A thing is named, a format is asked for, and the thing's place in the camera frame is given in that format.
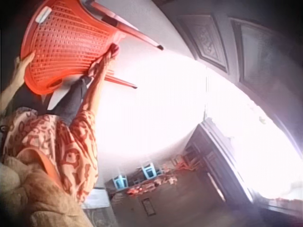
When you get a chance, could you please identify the person's right hand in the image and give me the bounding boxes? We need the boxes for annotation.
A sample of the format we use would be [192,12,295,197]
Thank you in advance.
[88,44,120,78]

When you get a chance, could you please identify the person's left hand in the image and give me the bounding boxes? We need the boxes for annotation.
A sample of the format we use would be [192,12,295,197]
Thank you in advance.
[10,51,36,87]

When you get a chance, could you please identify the red plastic chair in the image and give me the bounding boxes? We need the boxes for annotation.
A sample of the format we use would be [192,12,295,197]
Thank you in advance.
[20,0,164,96]

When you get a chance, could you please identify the person's legs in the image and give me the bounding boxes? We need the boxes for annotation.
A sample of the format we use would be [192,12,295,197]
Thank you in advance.
[11,75,93,126]

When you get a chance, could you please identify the dark carved wooden door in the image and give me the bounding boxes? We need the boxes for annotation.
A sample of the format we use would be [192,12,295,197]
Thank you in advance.
[151,0,303,152]

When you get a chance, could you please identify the light blue chair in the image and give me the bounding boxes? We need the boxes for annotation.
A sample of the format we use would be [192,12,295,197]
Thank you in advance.
[141,164,157,180]
[112,174,129,190]

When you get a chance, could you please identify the heap of red items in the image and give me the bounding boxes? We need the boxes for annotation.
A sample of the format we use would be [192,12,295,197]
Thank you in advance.
[125,153,202,196]

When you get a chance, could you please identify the dark wooden door leaf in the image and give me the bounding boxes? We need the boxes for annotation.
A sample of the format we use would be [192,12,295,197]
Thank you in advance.
[184,117,261,209]

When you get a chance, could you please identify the white sheet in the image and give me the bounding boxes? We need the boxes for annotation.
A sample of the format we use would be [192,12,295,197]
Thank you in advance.
[81,188,111,210]

